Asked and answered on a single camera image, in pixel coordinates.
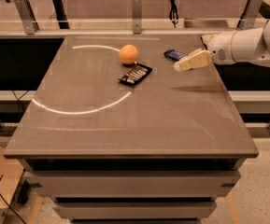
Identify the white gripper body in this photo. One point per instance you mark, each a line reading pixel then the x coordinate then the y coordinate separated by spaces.
pixel 220 50

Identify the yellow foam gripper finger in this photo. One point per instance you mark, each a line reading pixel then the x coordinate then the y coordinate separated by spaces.
pixel 197 59
pixel 207 39

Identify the blue rxbar wrapper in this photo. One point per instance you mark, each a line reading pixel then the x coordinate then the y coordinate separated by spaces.
pixel 173 55

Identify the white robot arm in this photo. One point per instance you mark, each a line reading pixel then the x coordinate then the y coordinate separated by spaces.
pixel 251 46

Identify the black snack bar wrapper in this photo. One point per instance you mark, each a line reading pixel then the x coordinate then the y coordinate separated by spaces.
pixel 135 75

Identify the orange fruit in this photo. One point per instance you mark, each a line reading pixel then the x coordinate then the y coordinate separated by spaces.
pixel 128 54

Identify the grey drawer cabinet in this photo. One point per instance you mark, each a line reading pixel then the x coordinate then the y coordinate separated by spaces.
pixel 133 196

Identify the right metal rail bracket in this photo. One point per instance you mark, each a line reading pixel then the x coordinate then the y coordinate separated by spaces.
pixel 250 16

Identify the metal rail bracket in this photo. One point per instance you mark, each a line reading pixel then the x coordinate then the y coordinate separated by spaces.
pixel 137 16
pixel 250 16
pixel 27 16

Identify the middle metal rail bracket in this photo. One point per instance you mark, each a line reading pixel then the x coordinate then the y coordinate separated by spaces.
pixel 137 16

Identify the left metal rail bracket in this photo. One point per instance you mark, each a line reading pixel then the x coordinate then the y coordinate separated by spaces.
pixel 27 16

